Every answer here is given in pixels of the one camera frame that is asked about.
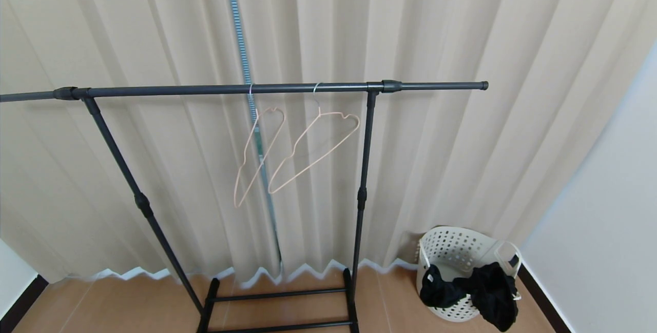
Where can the white laundry basket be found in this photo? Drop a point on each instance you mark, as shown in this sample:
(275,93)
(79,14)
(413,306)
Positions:
(451,246)

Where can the beige curtain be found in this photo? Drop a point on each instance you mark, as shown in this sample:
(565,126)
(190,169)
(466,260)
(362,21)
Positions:
(462,40)

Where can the black garment with white label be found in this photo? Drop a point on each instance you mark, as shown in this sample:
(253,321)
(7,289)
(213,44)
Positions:
(436,292)

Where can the pink clothes hanger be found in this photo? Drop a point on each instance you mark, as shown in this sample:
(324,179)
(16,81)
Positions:
(235,195)
(332,114)

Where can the black clothes rack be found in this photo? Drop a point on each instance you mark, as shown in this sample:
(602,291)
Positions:
(205,89)

